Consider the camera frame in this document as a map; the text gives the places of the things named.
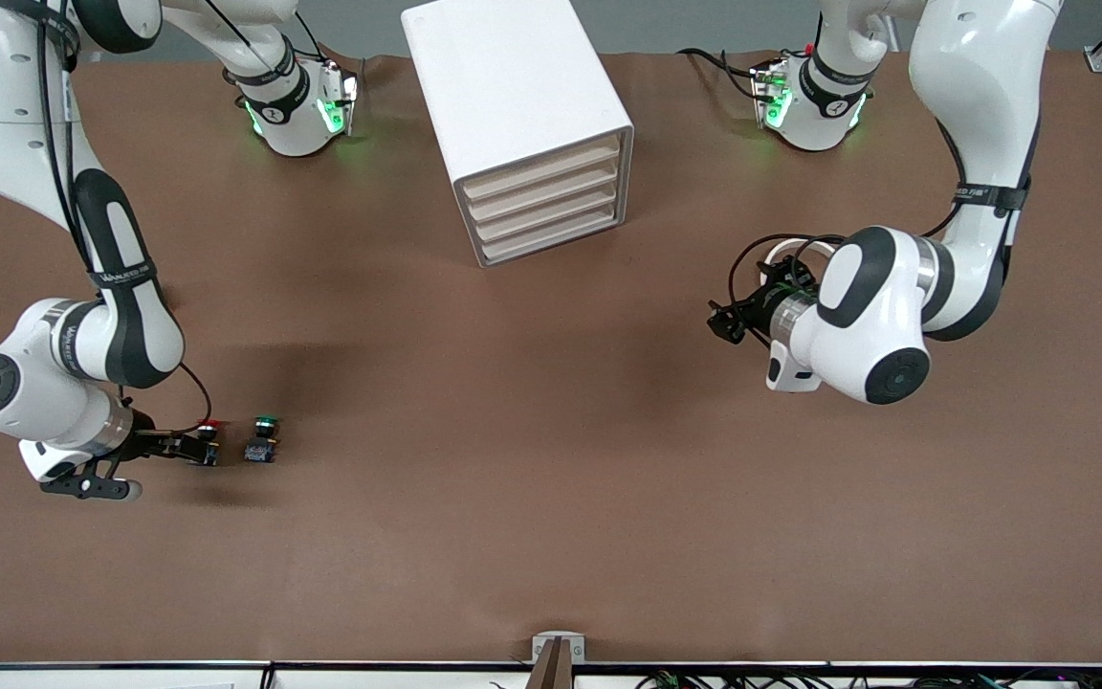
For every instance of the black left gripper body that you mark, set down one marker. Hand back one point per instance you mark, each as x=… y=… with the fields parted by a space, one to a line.
x=755 y=309

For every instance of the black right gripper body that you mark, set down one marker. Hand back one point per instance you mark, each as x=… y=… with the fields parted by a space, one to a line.
x=155 y=444

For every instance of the red push button switch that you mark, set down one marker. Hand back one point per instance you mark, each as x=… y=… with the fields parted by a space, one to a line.
x=211 y=424

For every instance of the white plastic tray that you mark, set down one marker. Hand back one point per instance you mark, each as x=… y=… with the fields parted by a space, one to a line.
x=543 y=191

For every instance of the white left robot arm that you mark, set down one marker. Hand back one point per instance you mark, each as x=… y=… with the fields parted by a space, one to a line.
x=981 y=86

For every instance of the white curved plastic part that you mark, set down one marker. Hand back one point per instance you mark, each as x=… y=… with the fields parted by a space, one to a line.
x=785 y=246

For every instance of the green push button switch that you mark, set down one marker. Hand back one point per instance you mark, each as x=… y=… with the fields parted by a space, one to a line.
x=261 y=450

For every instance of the white table edge rail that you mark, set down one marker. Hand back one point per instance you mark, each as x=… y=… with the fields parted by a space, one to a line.
x=130 y=677

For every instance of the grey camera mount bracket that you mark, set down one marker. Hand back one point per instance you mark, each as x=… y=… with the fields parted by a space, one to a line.
x=578 y=651

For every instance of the brown camera post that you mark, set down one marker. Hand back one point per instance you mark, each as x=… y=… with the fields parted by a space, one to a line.
x=551 y=675

